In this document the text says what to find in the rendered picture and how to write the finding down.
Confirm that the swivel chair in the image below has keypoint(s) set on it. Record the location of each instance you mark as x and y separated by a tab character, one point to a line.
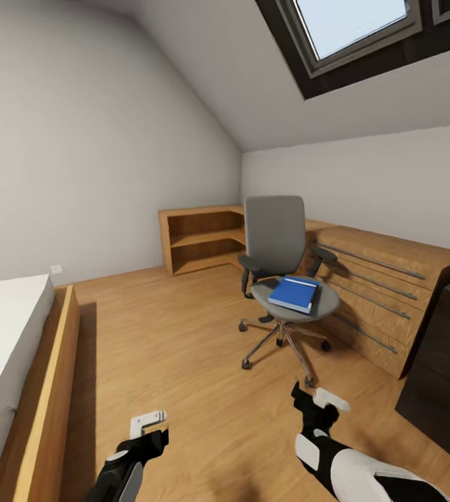
275	229

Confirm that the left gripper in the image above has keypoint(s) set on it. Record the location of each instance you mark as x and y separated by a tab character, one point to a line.
152	444

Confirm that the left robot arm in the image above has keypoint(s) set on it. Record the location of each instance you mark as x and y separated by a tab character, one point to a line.
121	477

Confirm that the folder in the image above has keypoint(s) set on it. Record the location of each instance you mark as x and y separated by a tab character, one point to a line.
294	293

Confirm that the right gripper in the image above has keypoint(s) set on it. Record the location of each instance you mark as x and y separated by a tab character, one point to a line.
305	403

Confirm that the cabinet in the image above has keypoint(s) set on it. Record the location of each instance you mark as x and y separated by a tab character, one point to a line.
389	288
425	398

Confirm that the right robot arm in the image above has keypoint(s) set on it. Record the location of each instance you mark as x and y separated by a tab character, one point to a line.
349	475

